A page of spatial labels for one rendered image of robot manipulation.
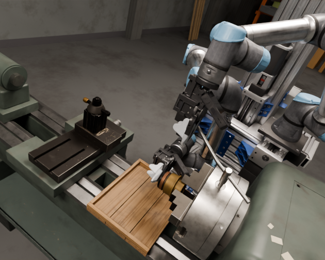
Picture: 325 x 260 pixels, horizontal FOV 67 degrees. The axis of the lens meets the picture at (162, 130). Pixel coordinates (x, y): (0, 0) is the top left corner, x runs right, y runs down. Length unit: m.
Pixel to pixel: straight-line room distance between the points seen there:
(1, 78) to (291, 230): 1.31
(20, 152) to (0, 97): 0.34
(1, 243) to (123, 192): 1.12
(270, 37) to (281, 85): 0.65
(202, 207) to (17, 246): 1.48
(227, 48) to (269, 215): 0.48
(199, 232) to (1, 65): 1.14
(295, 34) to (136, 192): 0.87
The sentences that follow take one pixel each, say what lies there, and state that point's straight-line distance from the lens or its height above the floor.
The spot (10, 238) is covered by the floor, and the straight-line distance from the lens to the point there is 2.06.
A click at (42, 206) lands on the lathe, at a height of 0.54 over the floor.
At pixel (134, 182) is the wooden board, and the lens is 1.17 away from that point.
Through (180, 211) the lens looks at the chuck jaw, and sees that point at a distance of 0.86.
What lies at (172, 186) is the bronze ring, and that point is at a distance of 0.91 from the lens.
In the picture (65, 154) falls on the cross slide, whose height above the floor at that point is 0.97.
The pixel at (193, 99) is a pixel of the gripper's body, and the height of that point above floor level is 1.45.
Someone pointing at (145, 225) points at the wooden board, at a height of 0.88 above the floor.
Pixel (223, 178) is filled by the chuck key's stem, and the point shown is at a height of 1.28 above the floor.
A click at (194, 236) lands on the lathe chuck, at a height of 1.11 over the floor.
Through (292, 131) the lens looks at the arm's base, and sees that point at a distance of 1.38.
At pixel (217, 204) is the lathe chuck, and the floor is 1.21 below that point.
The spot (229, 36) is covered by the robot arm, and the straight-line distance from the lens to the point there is 0.67.
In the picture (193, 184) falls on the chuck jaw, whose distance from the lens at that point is 0.92.
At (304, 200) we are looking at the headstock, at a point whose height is 1.26.
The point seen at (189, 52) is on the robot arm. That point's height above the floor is 1.35.
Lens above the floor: 1.78
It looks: 36 degrees down
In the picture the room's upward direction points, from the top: 18 degrees clockwise
